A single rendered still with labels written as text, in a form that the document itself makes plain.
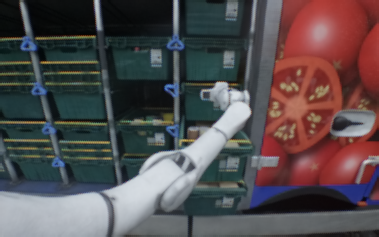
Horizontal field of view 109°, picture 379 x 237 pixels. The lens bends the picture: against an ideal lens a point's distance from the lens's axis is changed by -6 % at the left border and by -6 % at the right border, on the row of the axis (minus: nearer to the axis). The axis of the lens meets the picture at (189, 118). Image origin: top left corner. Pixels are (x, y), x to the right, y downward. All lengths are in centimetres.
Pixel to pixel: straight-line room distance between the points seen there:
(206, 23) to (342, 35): 72
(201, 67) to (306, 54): 57
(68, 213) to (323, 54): 112
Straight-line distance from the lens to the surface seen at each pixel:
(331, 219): 174
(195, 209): 106
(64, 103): 131
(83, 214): 24
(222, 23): 105
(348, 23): 118
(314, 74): 105
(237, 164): 88
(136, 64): 103
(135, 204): 28
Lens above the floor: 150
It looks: 16 degrees down
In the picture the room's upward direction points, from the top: 1 degrees clockwise
